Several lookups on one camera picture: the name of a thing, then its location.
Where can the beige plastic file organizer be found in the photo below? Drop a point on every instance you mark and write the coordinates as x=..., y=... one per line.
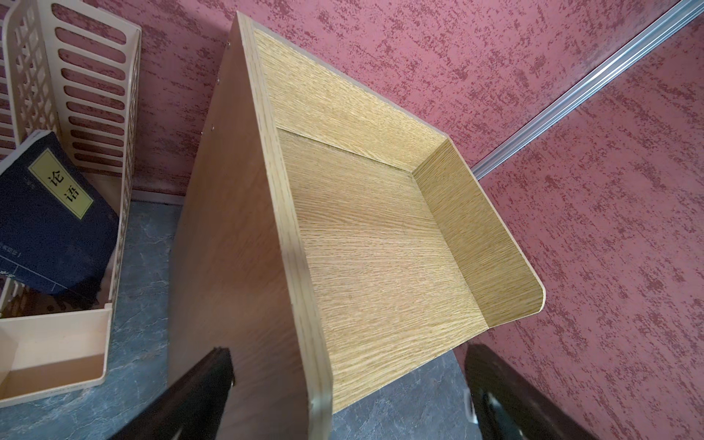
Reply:
x=73, y=69

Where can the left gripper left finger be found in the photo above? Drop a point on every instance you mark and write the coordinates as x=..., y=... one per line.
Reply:
x=192, y=408

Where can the dark blue book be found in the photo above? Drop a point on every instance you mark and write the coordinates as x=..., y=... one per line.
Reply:
x=58, y=233

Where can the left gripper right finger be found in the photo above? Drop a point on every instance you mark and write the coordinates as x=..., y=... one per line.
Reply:
x=506, y=406

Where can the wooden three-tier shelf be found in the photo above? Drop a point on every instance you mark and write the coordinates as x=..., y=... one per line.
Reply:
x=330, y=240

